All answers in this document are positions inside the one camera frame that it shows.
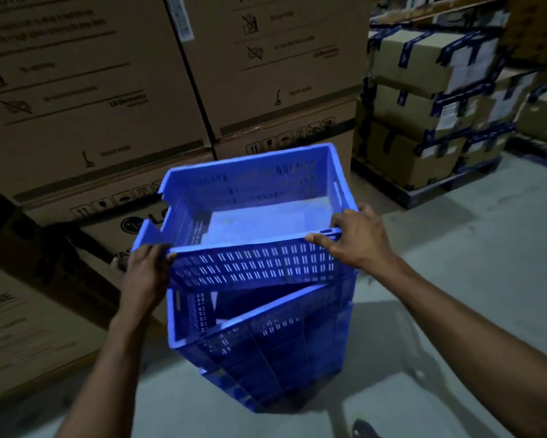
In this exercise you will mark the person's right thumb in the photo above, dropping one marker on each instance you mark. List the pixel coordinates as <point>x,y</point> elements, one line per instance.
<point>322,239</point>

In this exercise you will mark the wooden pallet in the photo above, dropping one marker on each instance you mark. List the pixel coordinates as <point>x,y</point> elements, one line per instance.
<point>415,193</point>

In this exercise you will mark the person's left thumb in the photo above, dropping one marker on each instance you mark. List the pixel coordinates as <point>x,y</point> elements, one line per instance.
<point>170,256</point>

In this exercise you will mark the blue perforated plastic crate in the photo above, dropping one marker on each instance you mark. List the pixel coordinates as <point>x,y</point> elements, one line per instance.
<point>273,319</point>
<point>291,374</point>
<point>255,264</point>

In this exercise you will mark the person's left hand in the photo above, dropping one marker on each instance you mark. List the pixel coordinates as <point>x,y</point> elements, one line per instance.
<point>141,282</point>

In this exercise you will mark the flat cardboard box with text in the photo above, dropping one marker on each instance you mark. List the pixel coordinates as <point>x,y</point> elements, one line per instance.
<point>22,332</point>

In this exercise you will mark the person's right forearm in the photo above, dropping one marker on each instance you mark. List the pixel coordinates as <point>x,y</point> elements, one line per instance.
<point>474,351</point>

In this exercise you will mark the person's dark shoe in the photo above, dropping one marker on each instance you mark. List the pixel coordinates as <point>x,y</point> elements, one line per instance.
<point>363,429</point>

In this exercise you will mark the stack of taped cardboard boxes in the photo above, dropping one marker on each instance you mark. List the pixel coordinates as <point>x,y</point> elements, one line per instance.
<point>419,109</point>

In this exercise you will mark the white barcode label strip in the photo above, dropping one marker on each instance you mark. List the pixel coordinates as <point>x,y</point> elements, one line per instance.
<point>179,15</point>

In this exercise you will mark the person's right hand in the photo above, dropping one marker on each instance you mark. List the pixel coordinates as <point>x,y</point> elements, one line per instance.
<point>362,244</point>

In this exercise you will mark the large printed cardboard appliance box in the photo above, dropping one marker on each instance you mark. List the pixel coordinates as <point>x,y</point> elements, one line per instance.
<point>72,86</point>
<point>278,54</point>

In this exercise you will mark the cardboard box with round logo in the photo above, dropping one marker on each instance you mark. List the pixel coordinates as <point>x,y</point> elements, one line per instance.
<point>113,232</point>

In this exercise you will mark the cardboard box with handling symbols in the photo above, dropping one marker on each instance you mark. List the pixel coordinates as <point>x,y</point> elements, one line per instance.
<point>118,193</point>
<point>300,132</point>

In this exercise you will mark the person's left forearm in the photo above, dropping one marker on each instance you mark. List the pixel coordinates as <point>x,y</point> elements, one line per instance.
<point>109,378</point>

